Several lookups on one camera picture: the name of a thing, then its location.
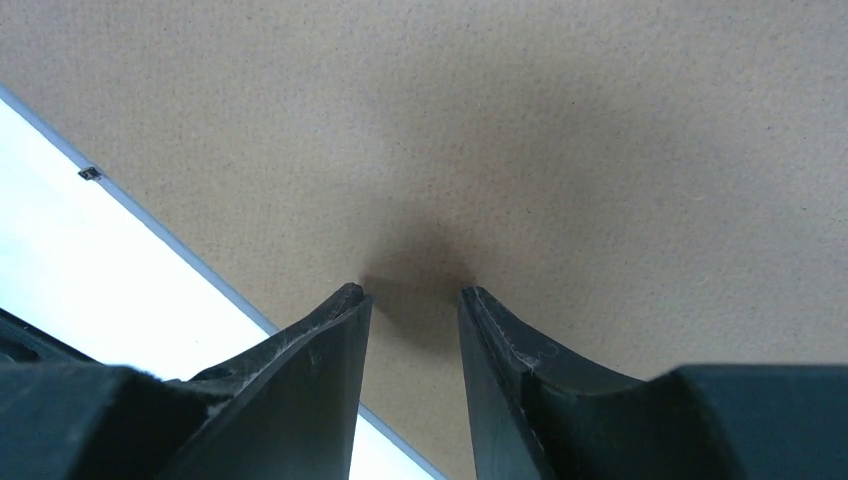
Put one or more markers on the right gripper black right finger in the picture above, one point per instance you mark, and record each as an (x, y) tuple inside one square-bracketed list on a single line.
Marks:
[(539, 410)]

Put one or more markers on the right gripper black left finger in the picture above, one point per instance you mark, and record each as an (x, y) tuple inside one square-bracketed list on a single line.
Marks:
[(285, 408)]

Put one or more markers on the brown backing board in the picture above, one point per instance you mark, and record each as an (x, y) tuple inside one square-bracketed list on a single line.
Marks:
[(650, 183)]

